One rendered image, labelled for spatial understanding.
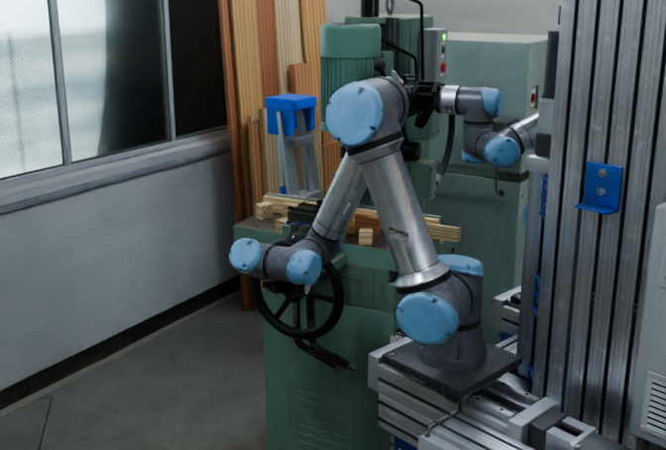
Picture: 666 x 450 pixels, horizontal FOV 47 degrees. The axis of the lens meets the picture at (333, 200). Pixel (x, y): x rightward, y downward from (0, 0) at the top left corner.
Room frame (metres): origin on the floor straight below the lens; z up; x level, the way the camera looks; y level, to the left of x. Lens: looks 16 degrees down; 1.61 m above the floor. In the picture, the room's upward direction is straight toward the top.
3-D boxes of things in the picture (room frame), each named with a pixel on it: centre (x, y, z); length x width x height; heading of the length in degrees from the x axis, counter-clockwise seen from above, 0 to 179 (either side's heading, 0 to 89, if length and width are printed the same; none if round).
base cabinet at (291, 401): (2.37, -0.10, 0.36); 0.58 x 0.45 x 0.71; 153
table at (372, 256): (2.17, 0.01, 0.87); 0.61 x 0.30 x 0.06; 63
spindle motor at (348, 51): (2.26, -0.05, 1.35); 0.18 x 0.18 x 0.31
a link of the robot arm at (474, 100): (1.97, -0.38, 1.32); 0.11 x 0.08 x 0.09; 63
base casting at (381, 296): (2.37, -0.11, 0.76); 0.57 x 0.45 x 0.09; 153
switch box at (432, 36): (2.48, -0.32, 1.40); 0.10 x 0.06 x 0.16; 153
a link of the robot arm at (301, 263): (1.60, 0.08, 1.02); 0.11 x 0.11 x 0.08; 63
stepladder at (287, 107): (3.21, 0.13, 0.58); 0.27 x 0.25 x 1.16; 57
